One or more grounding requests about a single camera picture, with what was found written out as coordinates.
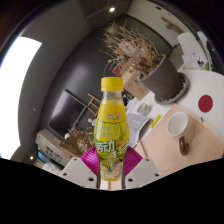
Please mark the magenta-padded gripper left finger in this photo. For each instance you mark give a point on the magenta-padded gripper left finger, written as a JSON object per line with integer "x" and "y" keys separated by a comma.
{"x": 78, "y": 170}

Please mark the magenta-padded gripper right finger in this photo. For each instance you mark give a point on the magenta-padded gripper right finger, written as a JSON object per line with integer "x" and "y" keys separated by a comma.
{"x": 143, "y": 170}

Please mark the yellow drink bottle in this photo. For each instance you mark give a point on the yellow drink bottle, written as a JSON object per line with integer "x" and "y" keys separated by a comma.
{"x": 111, "y": 133}

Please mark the light plywood board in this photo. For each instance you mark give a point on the light plywood board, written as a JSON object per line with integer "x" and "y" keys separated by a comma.
{"x": 160, "y": 146}

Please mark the white cabinet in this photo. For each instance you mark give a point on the white cabinet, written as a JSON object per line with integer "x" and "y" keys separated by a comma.
{"x": 51, "y": 148}

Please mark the small yellow tag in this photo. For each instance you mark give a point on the small yellow tag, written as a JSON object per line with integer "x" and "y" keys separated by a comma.
{"x": 155, "y": 121}

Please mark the wooden easel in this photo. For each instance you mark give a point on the wooden easel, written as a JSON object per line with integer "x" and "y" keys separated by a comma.
{"x": 91, "y": 106}

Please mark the brown cardboard box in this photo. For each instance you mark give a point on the brown cardboard box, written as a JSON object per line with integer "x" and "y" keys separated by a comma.
{"x": 136, "y": 86}

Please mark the grey plant saucer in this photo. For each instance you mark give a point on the grey plant saucer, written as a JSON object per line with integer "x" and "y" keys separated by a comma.
{"x": 181, "y": 91}

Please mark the flat round red coaster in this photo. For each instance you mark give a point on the flat round red coaster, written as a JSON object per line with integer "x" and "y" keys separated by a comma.
{"x": 205, "y": 103}

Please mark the long ceiling light panel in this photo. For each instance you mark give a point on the long ceiling light panel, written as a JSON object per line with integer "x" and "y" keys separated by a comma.
{"x": 16, "y": 96}

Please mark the dried plant in grey pot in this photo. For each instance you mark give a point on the dried plant in grey pot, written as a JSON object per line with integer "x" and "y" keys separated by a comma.
{"x": 160, "y": 75}

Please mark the papers on chair seat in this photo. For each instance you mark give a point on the papers on chair seat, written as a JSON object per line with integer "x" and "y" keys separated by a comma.
{"x": 192, "y": 60}

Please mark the white plastic chair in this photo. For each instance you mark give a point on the white plastic chair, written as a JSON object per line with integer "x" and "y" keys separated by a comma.
{"x": 190, "y": 41}

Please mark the wooden figure statue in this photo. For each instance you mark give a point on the wooden figure statue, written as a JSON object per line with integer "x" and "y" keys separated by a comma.
{"x": 171, "y": 25}

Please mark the round ceiling spotlight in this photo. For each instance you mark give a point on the round ceiling spotlight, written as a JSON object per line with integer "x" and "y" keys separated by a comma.
{"x": 112, "y": 9}

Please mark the black wall screen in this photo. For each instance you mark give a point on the black wall screen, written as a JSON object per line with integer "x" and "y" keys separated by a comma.
{"x": 66, "y": 113}

